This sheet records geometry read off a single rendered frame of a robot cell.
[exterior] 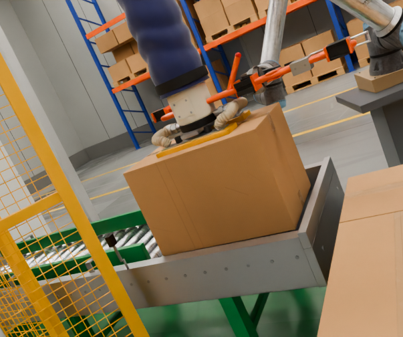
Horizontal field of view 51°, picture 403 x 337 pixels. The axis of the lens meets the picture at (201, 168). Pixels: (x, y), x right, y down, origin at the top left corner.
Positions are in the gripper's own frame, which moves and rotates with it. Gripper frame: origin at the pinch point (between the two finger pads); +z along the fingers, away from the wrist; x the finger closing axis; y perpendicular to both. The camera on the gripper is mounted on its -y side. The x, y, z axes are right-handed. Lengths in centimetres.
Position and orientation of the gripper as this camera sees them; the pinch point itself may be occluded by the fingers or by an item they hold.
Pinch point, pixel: (253, 82)
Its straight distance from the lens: 162.3
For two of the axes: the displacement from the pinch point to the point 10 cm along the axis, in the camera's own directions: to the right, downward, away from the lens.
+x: -3.8, -9.0, -2.1
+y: -8.4, 2.4, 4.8
